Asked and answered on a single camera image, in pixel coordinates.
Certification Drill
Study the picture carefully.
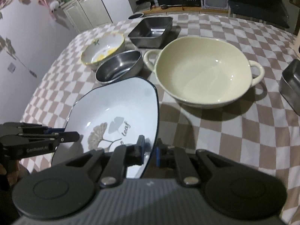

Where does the checkered tablecloth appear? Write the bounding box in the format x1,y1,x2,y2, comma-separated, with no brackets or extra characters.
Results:
22,13,300,225

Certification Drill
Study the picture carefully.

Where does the low wooden-top cabinet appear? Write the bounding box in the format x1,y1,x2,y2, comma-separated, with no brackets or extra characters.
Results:
141,5,229,14

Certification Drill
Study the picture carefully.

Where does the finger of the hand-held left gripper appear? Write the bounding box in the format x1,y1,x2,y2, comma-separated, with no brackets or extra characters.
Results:
5,122,66,134
19,132,80,146

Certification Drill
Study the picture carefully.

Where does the grey box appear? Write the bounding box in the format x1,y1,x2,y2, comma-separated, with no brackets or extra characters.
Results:
135,0,155,12

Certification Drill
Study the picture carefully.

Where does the cream bowl with handles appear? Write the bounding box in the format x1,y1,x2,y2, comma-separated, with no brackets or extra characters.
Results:
143,37,265,109

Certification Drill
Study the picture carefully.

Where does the white kitchen cabinet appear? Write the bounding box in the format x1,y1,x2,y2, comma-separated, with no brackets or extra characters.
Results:
62,0,113,33

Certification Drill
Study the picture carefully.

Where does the rectangular steel container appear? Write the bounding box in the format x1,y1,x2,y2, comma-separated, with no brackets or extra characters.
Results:
128,17,174,50
278,58,300,116

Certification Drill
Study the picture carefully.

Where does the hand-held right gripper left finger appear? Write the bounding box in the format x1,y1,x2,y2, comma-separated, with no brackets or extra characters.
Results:
67,135,146,188

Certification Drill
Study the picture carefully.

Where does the pink wall rack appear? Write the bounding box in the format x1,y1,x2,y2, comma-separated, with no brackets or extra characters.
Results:
35,0,58,23

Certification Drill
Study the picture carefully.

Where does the branch wall sticker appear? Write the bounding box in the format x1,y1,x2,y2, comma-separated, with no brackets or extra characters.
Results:
0,36,38,79

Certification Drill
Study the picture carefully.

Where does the white square plate blue rim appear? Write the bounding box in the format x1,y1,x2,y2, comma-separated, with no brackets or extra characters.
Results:
52,77,160,179

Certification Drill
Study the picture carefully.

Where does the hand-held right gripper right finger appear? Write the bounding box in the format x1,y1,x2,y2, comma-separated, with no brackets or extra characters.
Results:
155,139,235,188

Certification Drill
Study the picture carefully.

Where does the floral bowl yellow rim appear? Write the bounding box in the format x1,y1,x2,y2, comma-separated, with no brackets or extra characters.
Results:
81,32,126,70

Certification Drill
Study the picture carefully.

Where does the round steel bowl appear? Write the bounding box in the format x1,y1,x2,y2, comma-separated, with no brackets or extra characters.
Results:
95,50,143,85

